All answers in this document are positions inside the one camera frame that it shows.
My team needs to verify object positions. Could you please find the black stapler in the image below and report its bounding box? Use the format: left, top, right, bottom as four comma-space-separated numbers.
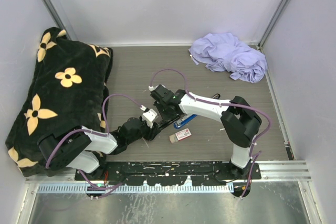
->
159, 92, 227, 129

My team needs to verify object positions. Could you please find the blue stapler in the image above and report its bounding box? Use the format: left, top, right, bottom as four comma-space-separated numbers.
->
173, 114, 197, 129

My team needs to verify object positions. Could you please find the red white staple box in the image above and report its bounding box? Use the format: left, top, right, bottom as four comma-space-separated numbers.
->
169, 129, 192, 144

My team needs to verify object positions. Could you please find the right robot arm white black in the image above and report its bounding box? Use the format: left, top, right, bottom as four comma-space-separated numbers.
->
149, 84, 262, 179

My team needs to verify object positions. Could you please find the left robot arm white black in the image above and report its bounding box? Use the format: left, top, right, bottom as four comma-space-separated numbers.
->
37, 116, 161, 180

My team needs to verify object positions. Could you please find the lavender crumpled cloth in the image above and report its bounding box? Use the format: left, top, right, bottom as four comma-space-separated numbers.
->
189, 33, 267, 83

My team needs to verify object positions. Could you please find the black floral blanket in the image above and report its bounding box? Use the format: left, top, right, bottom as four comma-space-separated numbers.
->
5, 27, 113, 177

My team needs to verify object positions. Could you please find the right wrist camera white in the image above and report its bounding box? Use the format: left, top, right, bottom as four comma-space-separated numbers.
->
148, 84, 166, 92

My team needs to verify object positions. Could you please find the white cable duct strip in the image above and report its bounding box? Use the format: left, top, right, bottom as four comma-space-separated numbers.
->
37, 183, 234, 194

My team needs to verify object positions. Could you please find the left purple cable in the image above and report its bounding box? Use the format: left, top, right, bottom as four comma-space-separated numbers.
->
45, 94, 148, 198

